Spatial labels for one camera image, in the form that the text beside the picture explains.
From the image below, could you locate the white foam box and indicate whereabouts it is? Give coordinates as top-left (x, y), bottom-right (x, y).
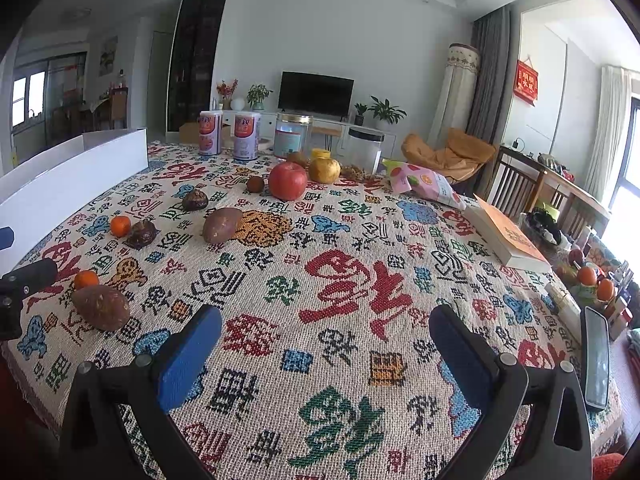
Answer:
top-left (1, 129), bottom-right (148, 273)

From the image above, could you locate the covered standing air conditioner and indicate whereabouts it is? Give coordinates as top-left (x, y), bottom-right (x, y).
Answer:
top-left (427, 42), bottom-right (480, 150)

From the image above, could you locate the grey curtain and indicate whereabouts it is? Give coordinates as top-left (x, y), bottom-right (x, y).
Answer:
top-left (464, 6), bottom-right (514, 146)

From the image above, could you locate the dark mangosteen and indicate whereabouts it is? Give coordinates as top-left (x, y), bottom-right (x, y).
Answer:
top-left (182, 188), bottom-right (208, 211)
top-left (124, 219), bottom-right (158, 250)

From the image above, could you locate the small yellow lid jar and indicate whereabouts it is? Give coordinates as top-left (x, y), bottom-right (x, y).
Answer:
top-left (311, 148), bottom-right (332, 160)

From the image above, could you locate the right orange label can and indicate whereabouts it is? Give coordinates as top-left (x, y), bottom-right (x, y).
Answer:
top-left (233, 112), bottom-right (262, 162)

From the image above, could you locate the orange cushion chair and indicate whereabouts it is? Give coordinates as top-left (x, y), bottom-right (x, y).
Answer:
top-left (401, 128), bottom-right (497, 184)

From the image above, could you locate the cardboard box on floor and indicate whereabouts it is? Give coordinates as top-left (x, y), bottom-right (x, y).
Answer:
top-left (178, 122), bottom-right (200, 145)

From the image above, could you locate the small dark red fruit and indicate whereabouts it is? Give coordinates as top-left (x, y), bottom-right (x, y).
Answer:
top-left (246, 176), bottom-right (265, 193)

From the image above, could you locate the yellow pear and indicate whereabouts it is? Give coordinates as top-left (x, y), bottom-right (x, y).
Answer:
top-left (308, 158), bottom-right (341, 184)

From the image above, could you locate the small orange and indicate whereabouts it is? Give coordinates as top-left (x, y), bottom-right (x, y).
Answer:
top-left (110, 216), bottom-right (131, 238)
top-left (74, 270), bottom-right (100, 290)

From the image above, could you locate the left orange label can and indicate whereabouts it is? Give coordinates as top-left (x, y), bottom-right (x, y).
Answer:
top-left (198, 110), bottom-right (222, 156)

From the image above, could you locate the potted green plant left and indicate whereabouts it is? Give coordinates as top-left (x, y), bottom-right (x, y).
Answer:
top-left (246, 84), bottom-right (272, 112)

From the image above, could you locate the black glass cabinet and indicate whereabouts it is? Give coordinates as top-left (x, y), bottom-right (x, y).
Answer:
top-left (167, 0), bottom-right (226, 131)

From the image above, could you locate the red apple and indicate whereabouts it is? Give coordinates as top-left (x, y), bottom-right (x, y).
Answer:
top-left (268, 162), bottom-right (308, 202)

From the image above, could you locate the black lid clear jar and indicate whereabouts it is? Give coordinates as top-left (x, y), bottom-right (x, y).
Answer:
top-left (346, 128), bottom-right (384, 174)

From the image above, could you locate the pink fruit snack bag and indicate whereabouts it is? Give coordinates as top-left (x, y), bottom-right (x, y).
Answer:
top-left (382, 159), bottom-right (466, 210)

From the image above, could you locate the gold lid clear jar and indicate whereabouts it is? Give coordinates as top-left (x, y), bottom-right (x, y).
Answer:
top-left (273, 113), bottom-right (312, 158)

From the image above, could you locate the brown kiwi fruit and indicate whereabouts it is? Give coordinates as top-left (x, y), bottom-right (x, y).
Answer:
top-left (286, 152), bottom-right (309, 168)

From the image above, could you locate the sweet potato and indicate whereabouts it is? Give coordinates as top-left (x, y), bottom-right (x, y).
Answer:
top-left (72, 285), bottom-right (130, 332)
top-left (202, 208), bottom-right (243, 245)

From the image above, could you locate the orange label can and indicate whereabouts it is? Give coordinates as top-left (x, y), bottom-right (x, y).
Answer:
top-left (233, 112), bottom-right (262, 162)
top-left (198, 110), bottom-right (222, 156)

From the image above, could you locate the white tv cabinet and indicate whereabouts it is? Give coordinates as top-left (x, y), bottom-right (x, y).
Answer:
top-left (219, 108), bottom-right (402, 158)

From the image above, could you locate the red wall hanging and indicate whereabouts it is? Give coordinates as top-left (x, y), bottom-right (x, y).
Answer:
top-left (513, 60), bottom-right (538, 106)

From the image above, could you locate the black television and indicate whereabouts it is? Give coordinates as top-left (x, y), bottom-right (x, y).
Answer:
top-left (278, 70), bottom-right (355, 118)

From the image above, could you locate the small wooden stool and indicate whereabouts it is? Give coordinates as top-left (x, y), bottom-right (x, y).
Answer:
top-left (311, 126), bottom-right (342, 151)

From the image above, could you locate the wooden chair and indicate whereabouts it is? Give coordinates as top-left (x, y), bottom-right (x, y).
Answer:
top-left (487, 145), bottom-right (611, 238)

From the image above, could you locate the red flower vase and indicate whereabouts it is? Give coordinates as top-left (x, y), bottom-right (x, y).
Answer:
top-left (216, 79), bottom-right (238, 110)

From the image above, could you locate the patterned woven tablecloth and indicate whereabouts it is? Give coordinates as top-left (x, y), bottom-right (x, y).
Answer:
top-left (2, 140), bottom-right (626, 480)

